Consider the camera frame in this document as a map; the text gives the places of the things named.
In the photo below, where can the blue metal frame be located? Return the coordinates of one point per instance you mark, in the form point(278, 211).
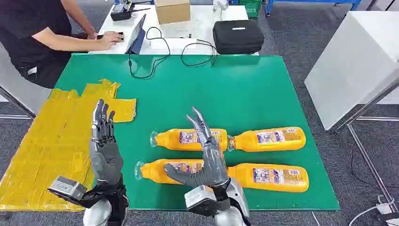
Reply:
point(311, 1)

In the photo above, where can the person's right hand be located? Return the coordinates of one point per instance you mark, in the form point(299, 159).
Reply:
point(110, 39)

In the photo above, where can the cardboard box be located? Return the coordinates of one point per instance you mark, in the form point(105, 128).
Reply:
point(172, 12)

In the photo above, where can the person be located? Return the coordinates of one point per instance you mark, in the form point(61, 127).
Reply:
point(28, 34)

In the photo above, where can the white power strip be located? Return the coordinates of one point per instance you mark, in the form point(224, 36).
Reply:
point(386, 210)

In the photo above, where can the green crate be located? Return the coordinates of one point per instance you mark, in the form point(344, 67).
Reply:
point(251, 7)

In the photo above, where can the yellow sheet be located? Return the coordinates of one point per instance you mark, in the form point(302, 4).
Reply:
point(50, 146)

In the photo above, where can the white plastic stand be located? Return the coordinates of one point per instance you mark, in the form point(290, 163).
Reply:
point(219, 6)

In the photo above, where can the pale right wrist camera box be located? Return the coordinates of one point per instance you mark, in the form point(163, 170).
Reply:
point(201, 199)

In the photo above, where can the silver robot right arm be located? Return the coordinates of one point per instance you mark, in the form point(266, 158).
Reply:
point(238, 199)

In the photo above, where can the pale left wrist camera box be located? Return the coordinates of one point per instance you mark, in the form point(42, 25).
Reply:
point(67, 187)

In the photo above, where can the white desk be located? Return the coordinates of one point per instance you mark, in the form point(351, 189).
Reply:
point(199, 28)

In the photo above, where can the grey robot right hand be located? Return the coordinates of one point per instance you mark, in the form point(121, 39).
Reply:
point(213, 165)

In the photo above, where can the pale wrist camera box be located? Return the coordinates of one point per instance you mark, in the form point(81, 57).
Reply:
point(201, 199)
point(67, 187)

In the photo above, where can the orange drink bottle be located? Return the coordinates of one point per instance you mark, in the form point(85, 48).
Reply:
point(243, 176)
point(249, 142)
point(173, 139)
point(156, 171)

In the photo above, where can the metal table leg frame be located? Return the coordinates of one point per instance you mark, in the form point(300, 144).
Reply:
point(367, 156)

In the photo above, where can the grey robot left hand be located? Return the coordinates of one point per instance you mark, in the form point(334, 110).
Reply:
point(106, 159)

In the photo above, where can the tablet in dark case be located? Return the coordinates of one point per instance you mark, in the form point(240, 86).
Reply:
point(136, 34)

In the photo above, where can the small white side table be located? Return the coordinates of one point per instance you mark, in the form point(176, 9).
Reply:
point(18, 87)

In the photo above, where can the black phone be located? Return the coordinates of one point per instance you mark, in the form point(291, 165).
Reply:
point(121, 36)

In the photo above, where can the large white table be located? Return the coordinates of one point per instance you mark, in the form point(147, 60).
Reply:
point(352, 62)

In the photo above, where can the black zipped carry case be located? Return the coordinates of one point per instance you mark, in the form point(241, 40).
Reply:
point(238, 36)

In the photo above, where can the green table mat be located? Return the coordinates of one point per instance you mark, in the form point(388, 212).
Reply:
point(218, 93)

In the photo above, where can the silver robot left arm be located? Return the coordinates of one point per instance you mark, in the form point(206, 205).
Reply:
point(99, 213)

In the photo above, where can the person's left hand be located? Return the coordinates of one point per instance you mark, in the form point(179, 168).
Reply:
point(92, 35)

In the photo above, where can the black remote with antenna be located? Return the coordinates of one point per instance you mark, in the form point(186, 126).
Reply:
point(121, 12)

